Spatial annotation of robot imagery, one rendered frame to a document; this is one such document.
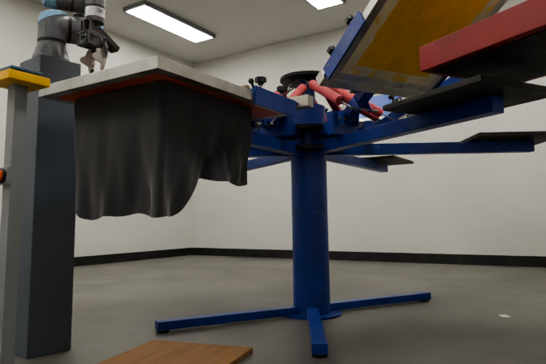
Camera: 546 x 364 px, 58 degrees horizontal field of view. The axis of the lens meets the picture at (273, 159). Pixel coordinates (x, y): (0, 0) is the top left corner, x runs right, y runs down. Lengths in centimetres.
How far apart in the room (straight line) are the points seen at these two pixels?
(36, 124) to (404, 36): 153
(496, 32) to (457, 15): 61
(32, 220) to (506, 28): 180
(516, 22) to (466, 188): 434
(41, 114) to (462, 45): 161
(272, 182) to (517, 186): 305
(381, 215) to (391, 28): 420
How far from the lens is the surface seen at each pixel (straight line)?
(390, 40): 212
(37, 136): 218
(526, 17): 156
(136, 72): 153
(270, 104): 190
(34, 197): 215
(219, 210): 731
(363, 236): 616
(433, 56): 176
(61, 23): 237
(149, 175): 158
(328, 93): 249
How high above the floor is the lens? 51
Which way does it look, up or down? 7 degrees up
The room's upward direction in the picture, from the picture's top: 1 degrees counter-clockwise
